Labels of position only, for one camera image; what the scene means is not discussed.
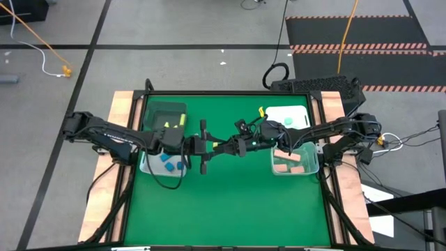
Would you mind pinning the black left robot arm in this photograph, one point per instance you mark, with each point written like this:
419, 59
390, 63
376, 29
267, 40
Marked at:
104, 134

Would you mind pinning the black upright post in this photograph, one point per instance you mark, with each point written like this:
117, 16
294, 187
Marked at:
442, 139

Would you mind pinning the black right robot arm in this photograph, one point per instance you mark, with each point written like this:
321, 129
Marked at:
320, 130

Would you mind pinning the wooden side board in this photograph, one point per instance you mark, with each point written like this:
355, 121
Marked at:
334, 104
118, 104

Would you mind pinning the yellow tag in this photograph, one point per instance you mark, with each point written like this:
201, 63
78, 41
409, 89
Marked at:
261, 112

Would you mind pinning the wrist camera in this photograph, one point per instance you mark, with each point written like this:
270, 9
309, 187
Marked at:
242, 127
173, 137

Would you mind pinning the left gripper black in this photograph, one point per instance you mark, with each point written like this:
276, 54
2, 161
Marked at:
193, 144

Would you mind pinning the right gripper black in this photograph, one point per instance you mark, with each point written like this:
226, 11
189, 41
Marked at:
258, 144

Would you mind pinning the yellow-green cylinder block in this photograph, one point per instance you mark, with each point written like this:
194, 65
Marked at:
182, 120

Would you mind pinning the white sheet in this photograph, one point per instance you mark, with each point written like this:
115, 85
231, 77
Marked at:
380, 216

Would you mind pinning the light teal cube block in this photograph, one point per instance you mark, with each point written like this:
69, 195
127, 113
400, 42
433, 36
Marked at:
288, 122

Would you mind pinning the black diagonal beam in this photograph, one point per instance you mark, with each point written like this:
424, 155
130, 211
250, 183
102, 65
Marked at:
400, 204

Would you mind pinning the dark translucent plastic bin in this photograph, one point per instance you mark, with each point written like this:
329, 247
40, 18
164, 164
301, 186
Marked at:
157, 111

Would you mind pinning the clear plastic bin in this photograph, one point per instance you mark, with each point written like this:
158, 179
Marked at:
311, 167

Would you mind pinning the small dark blue block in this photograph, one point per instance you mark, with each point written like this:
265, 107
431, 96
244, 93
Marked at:
180, 165
165, 157

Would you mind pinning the silver metal bracket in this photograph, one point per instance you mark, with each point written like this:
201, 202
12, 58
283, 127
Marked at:
130, 249

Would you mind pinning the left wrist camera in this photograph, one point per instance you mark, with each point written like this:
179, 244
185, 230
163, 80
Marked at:
173, 137

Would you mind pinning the black box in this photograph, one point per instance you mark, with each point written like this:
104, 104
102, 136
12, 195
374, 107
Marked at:
21, 12

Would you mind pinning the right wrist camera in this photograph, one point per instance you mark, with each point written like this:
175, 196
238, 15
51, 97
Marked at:
242, 127

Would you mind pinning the black striped floor mat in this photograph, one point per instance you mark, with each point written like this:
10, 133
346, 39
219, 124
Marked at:
383, 31
383, 69

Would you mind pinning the white plastic bin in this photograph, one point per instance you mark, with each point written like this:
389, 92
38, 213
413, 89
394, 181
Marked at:
275, 118
153, 167

